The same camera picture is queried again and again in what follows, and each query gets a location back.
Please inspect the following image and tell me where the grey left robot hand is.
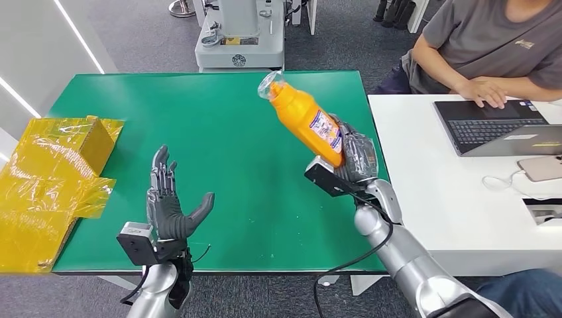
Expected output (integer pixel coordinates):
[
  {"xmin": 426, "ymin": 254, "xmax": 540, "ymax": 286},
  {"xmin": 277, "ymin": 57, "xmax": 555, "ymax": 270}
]
[{"xmin": 146, "ymin": 144, "xmax": 216, "ymax": 241}]

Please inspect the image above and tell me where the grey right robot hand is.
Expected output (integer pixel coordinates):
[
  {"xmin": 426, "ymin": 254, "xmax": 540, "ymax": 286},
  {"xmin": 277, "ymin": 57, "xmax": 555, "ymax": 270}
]
[{"xmin": 329, "ymin": 115, "xmax": 380, "ymax": 184}]

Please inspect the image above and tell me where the orange plastic bottle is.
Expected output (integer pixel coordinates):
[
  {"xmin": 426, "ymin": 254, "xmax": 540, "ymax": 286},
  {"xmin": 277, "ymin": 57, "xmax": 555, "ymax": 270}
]
[{"xmin": 257, "ymin": 70, "xmax": 345, "ymax": 169}]

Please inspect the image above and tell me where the black laptop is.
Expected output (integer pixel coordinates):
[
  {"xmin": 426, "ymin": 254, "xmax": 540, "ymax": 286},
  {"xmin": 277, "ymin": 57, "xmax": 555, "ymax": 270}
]
[{"xmin": 433, "ymin": 99, "xmax": 549, "ymax": 158}]

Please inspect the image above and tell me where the yellow film wrapped cardboard box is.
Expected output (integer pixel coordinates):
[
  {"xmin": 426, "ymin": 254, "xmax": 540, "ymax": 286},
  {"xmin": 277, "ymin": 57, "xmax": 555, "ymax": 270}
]
[{"xmin": 0, "ymin": 115, "xmax": 125, "ymax": 275}]

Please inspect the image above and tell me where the person's right hand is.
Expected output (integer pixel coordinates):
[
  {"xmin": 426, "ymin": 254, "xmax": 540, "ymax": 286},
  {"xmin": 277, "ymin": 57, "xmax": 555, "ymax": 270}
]
[{"xmin": 457, "ymin": 77, "xmax": 508, "ymax": 110}]

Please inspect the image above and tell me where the grey laptop lid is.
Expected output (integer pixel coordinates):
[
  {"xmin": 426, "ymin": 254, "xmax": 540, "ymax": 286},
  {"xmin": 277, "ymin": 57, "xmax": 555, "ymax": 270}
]
[{"xmin": 461, "ymin": 125, "xmax": 562, "ymax": 158}]

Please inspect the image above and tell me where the person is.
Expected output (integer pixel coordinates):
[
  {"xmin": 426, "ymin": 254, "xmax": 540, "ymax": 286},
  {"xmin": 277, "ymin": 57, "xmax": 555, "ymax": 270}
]
[{"xmin": 374, "ymin": 0, "xmax": 562, "ymax": 111}]

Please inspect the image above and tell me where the white machine base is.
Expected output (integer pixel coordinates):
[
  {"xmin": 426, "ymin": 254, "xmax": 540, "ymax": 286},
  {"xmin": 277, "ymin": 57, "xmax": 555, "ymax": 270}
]
[{"xmin": 194, "ymin": 0, "xmax": 286, "ymax": 74}]

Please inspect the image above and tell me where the pale pink phone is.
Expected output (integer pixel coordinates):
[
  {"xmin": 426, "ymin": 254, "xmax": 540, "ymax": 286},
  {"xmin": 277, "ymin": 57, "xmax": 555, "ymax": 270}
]
[{"xmin": 517, "ymin": 154, "xmax": 562, "ymax": 183}]

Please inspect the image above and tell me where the chrome stand base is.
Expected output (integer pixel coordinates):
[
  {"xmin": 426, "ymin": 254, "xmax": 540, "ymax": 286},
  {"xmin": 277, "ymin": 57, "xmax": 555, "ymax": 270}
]
[{"xmin": 168, "ymin": 0, "xmax": 197, "ymax": 19}]

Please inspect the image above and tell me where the person's leg in jeans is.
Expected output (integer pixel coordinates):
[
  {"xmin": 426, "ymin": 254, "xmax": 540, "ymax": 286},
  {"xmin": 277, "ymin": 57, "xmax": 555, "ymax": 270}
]
[{"xmin": 476, "ymin": 268, "xmax": 562, "ymax": 318}]

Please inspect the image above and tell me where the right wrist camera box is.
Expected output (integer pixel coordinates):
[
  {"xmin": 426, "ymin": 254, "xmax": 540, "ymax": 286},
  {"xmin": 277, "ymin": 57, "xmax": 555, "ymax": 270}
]
[{"xmin": 304, "ymin": 156, "xmax": 365, "ymax": 198}]

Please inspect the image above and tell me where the thin black wire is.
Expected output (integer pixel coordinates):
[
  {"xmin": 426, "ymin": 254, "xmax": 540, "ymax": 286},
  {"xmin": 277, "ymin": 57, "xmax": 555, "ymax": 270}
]
[{"xmin": 191, "ymin": 244, "xmax": 213, "ymax": 264}]

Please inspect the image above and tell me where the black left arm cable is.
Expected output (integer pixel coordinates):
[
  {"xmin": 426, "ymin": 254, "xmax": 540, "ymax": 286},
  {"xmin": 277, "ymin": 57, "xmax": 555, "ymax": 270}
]
[{"xmin": 119, "ymin": 265, "xmax": 150, "ymax": 306}]

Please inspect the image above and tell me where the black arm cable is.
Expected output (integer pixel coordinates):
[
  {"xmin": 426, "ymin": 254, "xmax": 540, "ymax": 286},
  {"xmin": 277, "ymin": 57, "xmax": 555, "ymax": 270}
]
[
  {"xmin": 313, "ymin": 193, "xmax": 394, "ymax": 318},
  {"xmin": 119, "ymin": 265, "xmax": 150, "ymax": 306}
]

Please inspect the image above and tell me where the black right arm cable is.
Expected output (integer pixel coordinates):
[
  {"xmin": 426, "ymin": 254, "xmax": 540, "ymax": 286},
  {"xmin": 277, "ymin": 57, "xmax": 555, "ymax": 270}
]
[{"xmin": 313, "ymin": 193, "xmax": 394, "ymax": 318}]

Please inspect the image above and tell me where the white cable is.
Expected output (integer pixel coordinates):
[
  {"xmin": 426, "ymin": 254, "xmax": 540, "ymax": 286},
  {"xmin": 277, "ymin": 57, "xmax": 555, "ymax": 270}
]
[{"xmin": 482, "ymin": 169, "xmax": 535, "ymax": 197}]

